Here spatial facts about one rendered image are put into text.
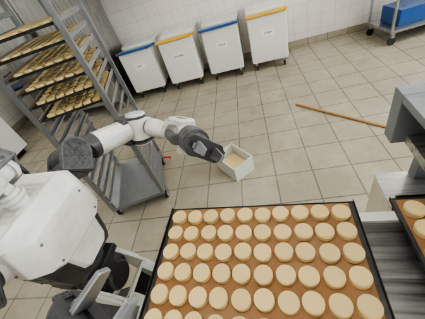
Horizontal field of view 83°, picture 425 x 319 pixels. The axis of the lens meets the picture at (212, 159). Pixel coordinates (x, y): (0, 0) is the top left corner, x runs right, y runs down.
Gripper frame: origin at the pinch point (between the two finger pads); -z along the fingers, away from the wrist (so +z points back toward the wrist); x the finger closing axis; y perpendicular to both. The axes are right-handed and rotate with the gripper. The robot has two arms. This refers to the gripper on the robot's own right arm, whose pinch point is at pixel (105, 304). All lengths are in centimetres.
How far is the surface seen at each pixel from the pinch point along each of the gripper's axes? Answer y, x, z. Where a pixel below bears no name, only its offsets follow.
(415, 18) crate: 310, -22, -302
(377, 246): 55, -38, -25
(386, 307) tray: 39, -41, -14
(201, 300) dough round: 35.8, -6.7, 10.6
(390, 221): 53, -37, -33
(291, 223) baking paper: 52, -16, -17
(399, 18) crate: 304, -7, -290
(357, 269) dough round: 42, -33, -18
